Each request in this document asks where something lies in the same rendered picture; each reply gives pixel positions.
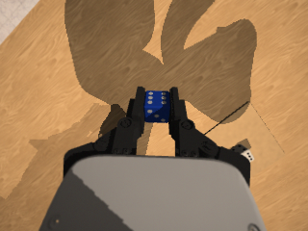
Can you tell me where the blue die with white pips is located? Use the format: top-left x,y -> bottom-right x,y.
143,90 -> 170,123

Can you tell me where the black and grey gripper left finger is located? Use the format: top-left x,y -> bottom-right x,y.
63,87 -> 145,179

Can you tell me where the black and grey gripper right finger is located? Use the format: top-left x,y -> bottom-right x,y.
168,87 -> 250,188

